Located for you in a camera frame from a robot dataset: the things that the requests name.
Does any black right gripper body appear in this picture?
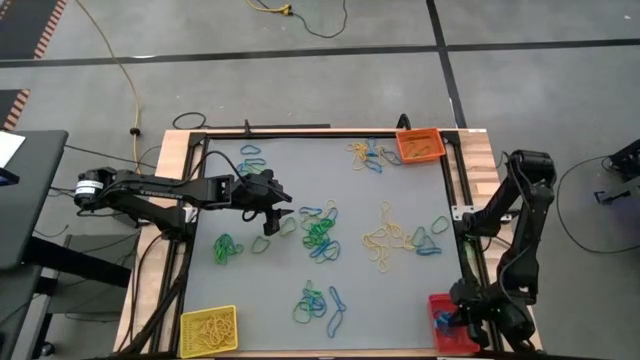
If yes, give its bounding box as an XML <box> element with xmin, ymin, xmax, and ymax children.
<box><xmin>449</xmin><ymin>279</ymin><xmax>506</xmax><ymax>349</ymax></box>

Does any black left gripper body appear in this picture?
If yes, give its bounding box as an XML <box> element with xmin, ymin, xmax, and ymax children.
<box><xmin>232</xmin><ymin>168</ymin><xmax>282</xmax><ymax>237</ymax></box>

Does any red plastic basket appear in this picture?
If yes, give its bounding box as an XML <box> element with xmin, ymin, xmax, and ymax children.
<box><xmin>428</xmin><ymin>293</ymin><xmax>482</xmax><ymax>355</ymax></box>

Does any black metal rod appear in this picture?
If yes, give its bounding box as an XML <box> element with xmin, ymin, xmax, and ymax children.
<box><xmin>204</xmin><ymin>119</ymin><xmax>332</xmax><ymax>132</ymax></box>

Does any yellow plastic basket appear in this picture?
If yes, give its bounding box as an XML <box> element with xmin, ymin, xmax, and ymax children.
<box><xmin>178</xmin><ymin>304</ymin><xmax>239</xmax><ymax>360</ymax></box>

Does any black floor tape line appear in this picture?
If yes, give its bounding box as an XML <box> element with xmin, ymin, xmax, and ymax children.
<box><xmin>424</xmin><ymin>0</ymin><xmax>469</xmax><ymax>130</ymax></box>
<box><xmin>0</xmin><ymin>38</ymin><xmax>640</xmax><ymax>69</ymax></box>

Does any orange plastic basket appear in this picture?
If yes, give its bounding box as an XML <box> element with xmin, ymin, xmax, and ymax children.
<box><xmin>395</xmin><ymin>127</ymin><xmax>447</xmax><ymax>165</ymax></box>

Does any black equipment stand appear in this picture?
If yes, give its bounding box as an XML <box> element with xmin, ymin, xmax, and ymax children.
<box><xmin>0</xmin><ymin>234</ymin><xmax>132</xmax><ymax>360</ymax></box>

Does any black equipment leg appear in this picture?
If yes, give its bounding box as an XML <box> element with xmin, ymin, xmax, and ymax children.
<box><xmin>593</xmin><ymin>138</ymin><xmax>640</xmax><ymax>205</ymax></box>

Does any black side desk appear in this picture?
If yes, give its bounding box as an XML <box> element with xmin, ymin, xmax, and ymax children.
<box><xmin>0</xmin><ymin>129</ymin><xmax>70</xmax><ymax>271</ymax></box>

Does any white paper sheet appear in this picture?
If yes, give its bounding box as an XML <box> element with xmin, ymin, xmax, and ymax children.
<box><xmin>0</xmin><ymin>131</ymin><xmax>26</xmax><ymax>169</ymax></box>

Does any black hazard-striped floor mat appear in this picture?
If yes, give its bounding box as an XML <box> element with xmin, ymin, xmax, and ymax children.
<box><xmin>0</xmin><ymin>0</ymin><xmax>69</xmax><ymax>61</ymax></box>
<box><xmin>0</xmin><ymin>88</ymin><xmax>31</xmax><ymax>131</ymax></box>

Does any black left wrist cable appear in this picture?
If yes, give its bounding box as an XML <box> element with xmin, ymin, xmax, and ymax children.
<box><xmin>199</xmin><ymin>148</ymin><xmax>295</xmax><ymax>202</ymax></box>

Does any black cable loop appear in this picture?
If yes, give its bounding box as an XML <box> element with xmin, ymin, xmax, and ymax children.
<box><xmin>172</xmin><ymin>111</ymin><xmax>208</xmax><ymax>131</ymax></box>

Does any thin black floor cable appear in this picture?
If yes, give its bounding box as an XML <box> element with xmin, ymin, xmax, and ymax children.
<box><xmin>289</xmin><ymin>0</ymin><xmax>349</xmax><ymax>39</ymax></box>
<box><xmin>556</xmin><ymin>154</ymin><xmax>640</xmax><ymax>252</ymax></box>

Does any yellow power cable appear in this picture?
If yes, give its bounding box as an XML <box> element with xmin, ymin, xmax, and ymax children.
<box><xmin>74</xmin><ymin>0</ymin><xmax>146</xmax><ymax>186</ymax></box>

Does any yellow plug cable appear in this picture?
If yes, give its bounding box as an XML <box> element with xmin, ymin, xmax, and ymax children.
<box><xmin>247</xmin><ymin>0</ymin><xmax>294</xmax><ymax>15</ymax></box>

